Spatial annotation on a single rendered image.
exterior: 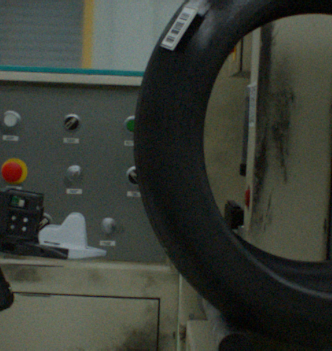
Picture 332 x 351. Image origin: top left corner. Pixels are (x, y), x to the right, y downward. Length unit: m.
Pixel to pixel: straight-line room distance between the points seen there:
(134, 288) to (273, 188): 0.41
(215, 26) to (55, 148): 0.74
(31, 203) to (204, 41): 0.31
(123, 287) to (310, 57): 0.59
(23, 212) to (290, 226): 0.49
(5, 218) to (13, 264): 0.57
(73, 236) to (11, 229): 0.08
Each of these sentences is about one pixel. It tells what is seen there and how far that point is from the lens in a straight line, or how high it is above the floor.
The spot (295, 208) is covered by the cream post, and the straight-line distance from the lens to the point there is 1.48.
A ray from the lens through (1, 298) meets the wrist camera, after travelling 1.22.
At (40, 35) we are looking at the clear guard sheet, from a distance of 1.76.
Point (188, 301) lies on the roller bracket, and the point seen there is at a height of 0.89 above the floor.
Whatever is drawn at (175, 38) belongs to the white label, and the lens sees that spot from 1.10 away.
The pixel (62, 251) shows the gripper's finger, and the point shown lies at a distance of 1.19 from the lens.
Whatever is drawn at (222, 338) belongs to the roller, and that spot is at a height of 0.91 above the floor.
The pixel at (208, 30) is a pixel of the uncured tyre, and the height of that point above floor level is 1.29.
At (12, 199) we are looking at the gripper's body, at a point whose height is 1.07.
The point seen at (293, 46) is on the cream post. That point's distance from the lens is 1.48.
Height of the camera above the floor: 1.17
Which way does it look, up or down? 3 degrees down
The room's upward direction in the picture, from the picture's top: 3 degrees clockwise
